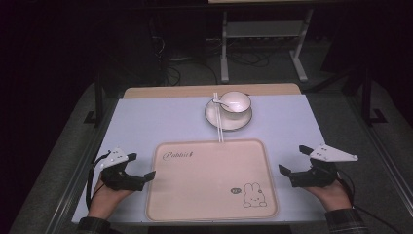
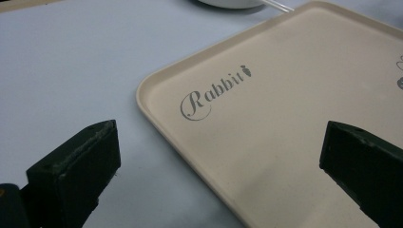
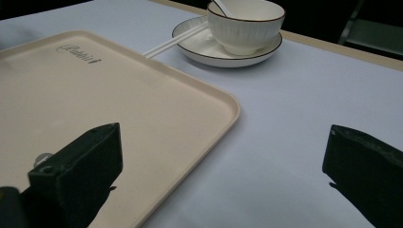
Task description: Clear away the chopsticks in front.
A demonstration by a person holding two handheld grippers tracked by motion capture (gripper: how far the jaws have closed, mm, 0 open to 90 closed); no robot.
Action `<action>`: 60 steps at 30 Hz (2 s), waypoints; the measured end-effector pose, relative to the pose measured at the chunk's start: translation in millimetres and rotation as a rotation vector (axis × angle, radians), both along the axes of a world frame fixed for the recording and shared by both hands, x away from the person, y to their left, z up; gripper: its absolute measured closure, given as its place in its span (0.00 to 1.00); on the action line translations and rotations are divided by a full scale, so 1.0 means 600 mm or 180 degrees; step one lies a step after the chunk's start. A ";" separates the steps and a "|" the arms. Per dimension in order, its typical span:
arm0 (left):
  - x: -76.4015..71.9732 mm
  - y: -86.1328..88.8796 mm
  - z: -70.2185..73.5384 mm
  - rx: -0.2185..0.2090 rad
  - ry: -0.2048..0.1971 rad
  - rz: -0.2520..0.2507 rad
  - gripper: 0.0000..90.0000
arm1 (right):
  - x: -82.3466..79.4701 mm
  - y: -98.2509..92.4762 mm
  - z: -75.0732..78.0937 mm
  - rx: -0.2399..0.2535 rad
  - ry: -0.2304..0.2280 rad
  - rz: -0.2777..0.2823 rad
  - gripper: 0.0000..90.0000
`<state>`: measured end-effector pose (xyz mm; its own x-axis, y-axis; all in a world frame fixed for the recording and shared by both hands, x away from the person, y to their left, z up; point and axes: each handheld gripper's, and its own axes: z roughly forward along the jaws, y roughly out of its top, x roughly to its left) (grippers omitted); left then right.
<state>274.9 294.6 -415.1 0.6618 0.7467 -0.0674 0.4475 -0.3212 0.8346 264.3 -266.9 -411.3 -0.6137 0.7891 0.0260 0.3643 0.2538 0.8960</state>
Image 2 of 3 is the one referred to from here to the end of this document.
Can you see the white bowl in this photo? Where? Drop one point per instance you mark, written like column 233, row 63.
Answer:
column 233, row 3

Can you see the clear plastic straw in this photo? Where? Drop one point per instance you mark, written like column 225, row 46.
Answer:
column 278, row 6

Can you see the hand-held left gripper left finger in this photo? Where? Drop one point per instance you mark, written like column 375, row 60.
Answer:
column 74, row 171

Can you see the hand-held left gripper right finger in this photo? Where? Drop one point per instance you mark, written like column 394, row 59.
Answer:
column 364, row 164

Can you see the beige plastic tray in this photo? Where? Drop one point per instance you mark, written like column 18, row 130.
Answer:
column 285, row 104

